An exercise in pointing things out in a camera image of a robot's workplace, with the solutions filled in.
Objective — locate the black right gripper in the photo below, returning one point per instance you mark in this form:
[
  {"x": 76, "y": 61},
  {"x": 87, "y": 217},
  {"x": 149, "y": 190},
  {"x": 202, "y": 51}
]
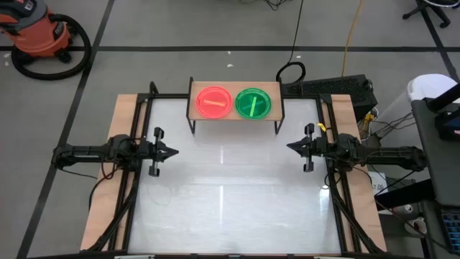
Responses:
[{"x": 311, "y": 147}]

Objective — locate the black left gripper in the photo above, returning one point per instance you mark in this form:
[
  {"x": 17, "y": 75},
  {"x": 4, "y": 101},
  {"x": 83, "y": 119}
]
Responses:
[{"x": 155, "y": 151}]

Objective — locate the green translucent plate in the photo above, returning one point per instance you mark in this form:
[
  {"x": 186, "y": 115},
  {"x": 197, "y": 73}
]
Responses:
[
  {"x": 248, "y": 97},
  {"x": 260, "y": 111}
]

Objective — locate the pink translucent plate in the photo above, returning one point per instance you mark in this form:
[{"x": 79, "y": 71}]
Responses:
[{"x": 206, "y": 109}]

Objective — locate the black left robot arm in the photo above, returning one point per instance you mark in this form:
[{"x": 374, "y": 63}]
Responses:
[{"x": 86, "y": 153}]

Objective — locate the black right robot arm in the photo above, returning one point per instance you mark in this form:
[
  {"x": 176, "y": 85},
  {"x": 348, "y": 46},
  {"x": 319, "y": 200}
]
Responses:
[{"x": 388, "y": 154}]

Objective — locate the yellow tag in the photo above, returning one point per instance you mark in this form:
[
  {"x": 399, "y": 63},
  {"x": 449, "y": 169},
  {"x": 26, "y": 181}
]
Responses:
[{"x": 321, "y": 126}]

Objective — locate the wooden side board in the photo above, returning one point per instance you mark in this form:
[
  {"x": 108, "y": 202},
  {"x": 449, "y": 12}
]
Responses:
[
  {"x": 346, "y": 115},
  {"x": 122, "y": 118}
]

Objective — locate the black computer case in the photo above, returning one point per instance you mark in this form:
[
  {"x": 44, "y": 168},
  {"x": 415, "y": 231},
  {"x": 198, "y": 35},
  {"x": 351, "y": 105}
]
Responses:
[{"x": 334, "y": 90}]

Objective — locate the white paper sheet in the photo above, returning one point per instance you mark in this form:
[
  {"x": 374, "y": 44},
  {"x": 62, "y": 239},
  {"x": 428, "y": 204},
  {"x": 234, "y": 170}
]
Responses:
[{"x": 379, "y": 183}]

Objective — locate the black side desk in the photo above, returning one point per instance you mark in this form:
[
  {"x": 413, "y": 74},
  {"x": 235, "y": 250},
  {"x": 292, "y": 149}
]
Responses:
[{"x": 436, "y": 162}]

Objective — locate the orange shop vacuum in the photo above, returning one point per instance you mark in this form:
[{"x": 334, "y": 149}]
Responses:
[
  {"x": 84, "y": 39},
  {"x": 36, "y": 32}
]

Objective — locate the white trash bin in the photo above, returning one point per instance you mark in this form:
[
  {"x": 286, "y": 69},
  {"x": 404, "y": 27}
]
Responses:
[{"x": 427, "y": 86}]

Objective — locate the white cup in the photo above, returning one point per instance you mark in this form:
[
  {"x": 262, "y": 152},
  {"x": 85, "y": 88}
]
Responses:
[{"x": 417, "y": 226}]

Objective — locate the blue tray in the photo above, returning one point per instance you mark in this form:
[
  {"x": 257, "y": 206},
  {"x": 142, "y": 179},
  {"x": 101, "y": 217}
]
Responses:
[{"x": 452, "y": 228}]

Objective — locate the black chair base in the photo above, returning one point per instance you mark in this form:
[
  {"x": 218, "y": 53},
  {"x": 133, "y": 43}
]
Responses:
[{"x": 431, "y": 12}]

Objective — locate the black table frame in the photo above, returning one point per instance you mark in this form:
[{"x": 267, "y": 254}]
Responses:
[{"x": 138, "y": 108}]

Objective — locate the wooden shelf with black frame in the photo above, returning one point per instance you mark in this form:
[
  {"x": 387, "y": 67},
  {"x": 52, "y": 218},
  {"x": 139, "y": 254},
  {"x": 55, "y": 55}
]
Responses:
[{"x": 275, "y": 90}]

